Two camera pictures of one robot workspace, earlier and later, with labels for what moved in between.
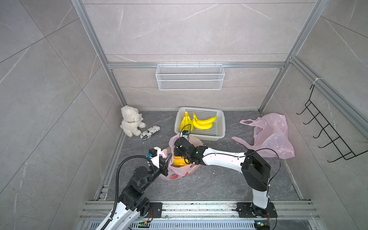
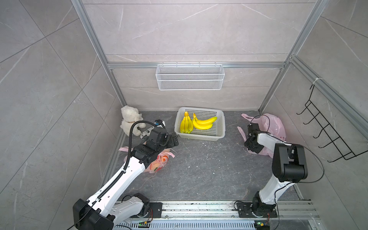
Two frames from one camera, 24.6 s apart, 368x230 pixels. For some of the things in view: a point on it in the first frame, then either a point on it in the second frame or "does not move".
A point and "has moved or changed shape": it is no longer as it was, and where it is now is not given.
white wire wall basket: (189, 77) does not move
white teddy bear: (132, 122) does not move
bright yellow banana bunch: (203, 124) does not move
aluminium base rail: (212, 210) does not move
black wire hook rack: (331, 132) does not move
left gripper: (163, 166) → (174, 140)
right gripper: (176, 151) → (257, 150)
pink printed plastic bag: (176, 172) has moved or changed shape
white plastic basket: (217, 130) does not move
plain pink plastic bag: (272, 139) has moved or changed shape
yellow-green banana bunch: (187, 123) does not move
